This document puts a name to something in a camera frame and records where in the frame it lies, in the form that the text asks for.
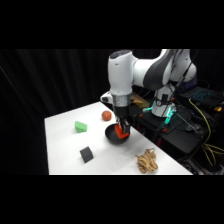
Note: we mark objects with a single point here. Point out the black curtain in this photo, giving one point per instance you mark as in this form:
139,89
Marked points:
46,81

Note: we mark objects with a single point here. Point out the orange ball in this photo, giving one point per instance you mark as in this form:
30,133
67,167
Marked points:
106,115

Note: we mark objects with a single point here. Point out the dark grey cube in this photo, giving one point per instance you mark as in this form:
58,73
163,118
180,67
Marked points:
86,154

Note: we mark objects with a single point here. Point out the tan ginger root toy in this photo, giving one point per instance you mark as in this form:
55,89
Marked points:
146,161

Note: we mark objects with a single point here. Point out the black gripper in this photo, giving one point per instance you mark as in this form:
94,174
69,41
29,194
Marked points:
121,112

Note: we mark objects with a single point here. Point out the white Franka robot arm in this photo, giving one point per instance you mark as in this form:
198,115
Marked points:
121,75

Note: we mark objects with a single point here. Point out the green block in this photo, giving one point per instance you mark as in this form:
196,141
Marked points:
80,127

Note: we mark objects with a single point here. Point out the black robot stand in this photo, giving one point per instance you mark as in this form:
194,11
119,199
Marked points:
180,136

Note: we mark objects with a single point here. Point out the black laptop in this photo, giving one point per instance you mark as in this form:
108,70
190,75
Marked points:
204,96

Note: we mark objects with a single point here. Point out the red cube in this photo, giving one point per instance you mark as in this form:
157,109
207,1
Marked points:
121,132

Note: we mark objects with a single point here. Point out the black bowl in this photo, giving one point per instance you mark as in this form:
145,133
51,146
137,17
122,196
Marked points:
112,136

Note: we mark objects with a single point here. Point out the green base light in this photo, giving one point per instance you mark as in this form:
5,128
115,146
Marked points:
169,115

